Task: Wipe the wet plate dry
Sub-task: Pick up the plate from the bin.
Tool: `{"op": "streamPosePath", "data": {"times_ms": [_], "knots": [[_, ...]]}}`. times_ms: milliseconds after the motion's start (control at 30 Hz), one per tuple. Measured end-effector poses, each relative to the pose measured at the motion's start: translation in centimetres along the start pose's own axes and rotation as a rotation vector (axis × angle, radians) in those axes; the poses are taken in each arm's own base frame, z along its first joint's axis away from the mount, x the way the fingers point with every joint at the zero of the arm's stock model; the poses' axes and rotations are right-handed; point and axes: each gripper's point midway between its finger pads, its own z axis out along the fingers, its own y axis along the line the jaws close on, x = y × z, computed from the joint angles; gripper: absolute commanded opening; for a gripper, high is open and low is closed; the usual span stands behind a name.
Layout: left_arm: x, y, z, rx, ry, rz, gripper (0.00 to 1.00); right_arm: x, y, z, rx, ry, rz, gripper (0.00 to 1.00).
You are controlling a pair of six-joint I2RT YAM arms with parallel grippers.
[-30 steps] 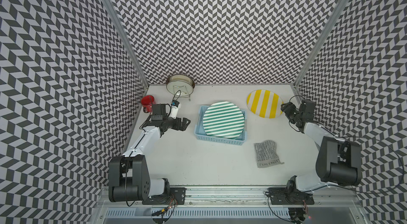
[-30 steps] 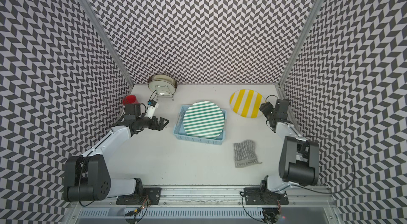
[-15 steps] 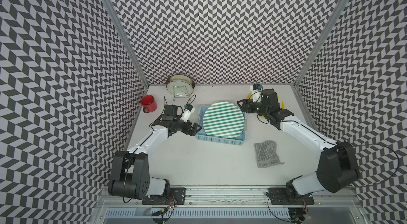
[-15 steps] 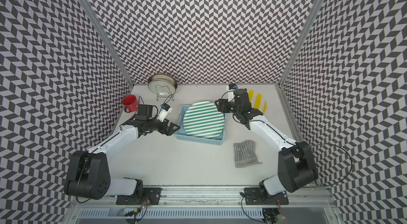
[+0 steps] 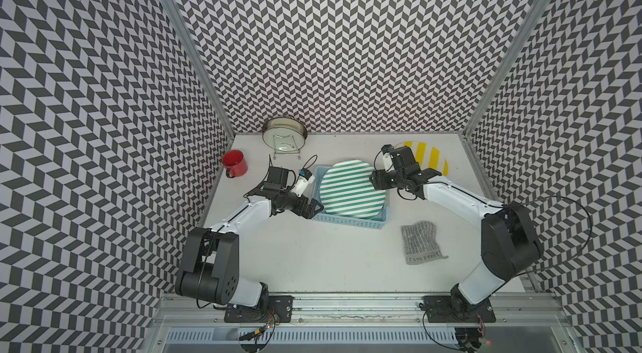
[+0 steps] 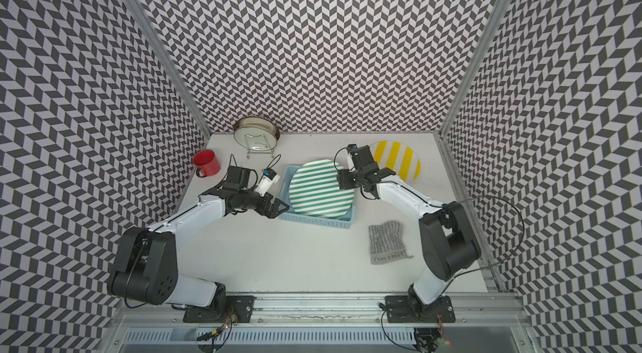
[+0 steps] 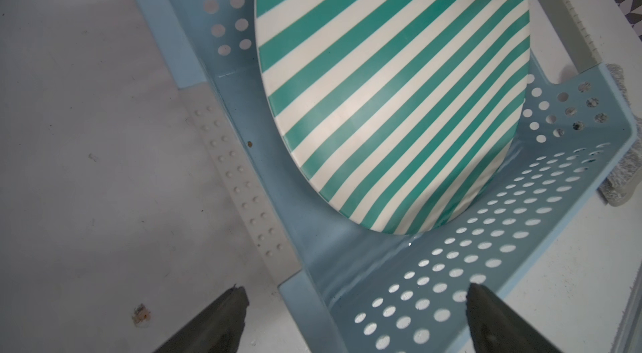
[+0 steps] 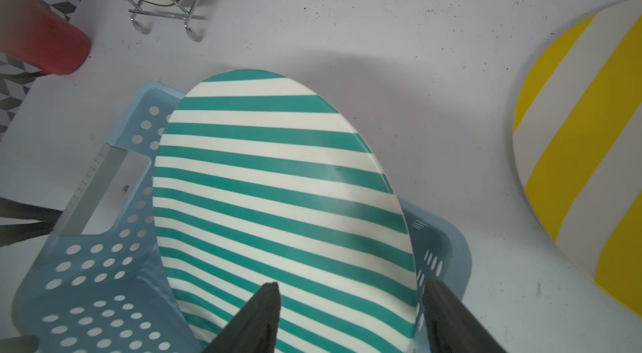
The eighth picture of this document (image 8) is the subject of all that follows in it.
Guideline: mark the light blue plastic basket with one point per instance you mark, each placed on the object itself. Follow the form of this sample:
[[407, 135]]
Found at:
[[108, 292]]

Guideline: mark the yellow striped round plate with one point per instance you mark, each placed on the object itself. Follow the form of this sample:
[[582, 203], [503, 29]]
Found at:
[[577, 147]]

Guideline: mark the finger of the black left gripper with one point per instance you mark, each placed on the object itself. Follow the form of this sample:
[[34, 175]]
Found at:
[[15, 210], [15, 233]]

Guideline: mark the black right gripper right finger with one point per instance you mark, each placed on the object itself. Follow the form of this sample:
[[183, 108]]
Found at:
[[451, 327]]

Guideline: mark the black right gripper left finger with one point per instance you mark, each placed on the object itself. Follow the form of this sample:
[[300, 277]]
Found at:
[[254, 328]]

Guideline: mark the red mug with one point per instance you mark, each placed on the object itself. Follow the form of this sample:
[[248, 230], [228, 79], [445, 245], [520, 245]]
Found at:
[[36, 36]]

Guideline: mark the green striped round plate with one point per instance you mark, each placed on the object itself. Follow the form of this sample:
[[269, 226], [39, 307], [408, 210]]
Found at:
[[259, 180]]

